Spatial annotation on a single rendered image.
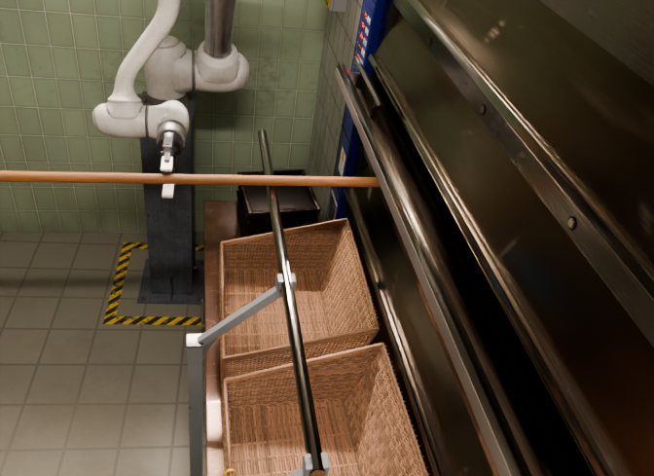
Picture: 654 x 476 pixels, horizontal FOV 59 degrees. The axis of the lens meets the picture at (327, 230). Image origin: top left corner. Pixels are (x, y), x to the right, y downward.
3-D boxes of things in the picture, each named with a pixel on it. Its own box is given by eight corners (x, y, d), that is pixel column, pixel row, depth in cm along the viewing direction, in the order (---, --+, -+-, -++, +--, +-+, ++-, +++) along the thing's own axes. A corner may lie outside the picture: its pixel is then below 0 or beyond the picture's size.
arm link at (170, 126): (186, 145, 187) (186, 155, 183) (157, 144, 186) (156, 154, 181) (186, 120, 182) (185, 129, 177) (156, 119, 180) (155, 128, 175)
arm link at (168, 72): (146, 82, 237) (143, 28, 223) (192, 84, 241) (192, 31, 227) (144, 100, 224) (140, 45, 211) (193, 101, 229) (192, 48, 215)
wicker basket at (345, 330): (339, 269, 235) (349, 215, 218) (367, 384, 192) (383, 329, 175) (217, 270, 226) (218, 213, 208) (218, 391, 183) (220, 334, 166)
